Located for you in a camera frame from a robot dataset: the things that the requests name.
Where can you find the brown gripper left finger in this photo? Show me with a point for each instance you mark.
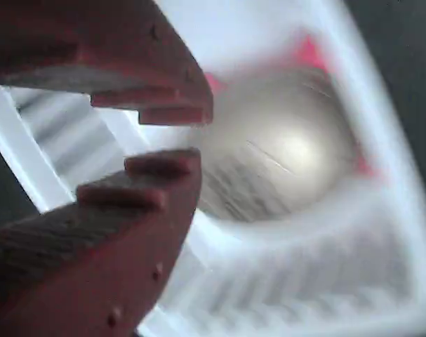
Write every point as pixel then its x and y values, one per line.
pixel 93 252

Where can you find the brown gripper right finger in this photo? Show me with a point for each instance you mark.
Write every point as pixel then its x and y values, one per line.
pixel 111 49

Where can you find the red turtle toy gold shell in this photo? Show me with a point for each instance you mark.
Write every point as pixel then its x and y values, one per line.
pixel 286 151

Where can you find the white plastic tray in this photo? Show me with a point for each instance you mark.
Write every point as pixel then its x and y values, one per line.
pixel 304 274

